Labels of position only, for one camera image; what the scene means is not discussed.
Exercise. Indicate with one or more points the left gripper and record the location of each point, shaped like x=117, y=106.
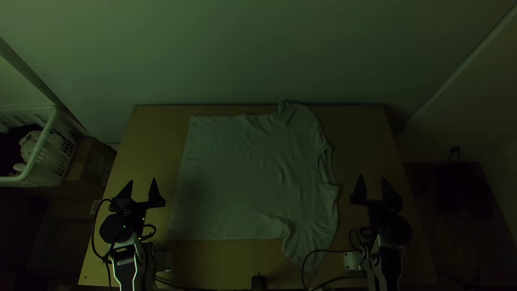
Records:
x=130, y=209

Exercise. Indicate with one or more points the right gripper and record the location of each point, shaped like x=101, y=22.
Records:
x=379, y=214

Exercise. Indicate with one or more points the white t-shirt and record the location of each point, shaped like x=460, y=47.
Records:
x=258, y=178

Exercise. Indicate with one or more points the cardboard box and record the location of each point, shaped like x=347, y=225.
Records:
x=91, y=161

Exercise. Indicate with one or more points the white laundry basket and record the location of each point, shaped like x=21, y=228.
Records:
x=42, y=149

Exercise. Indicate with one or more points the heap of clothes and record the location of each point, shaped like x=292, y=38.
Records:
x=18, y=150

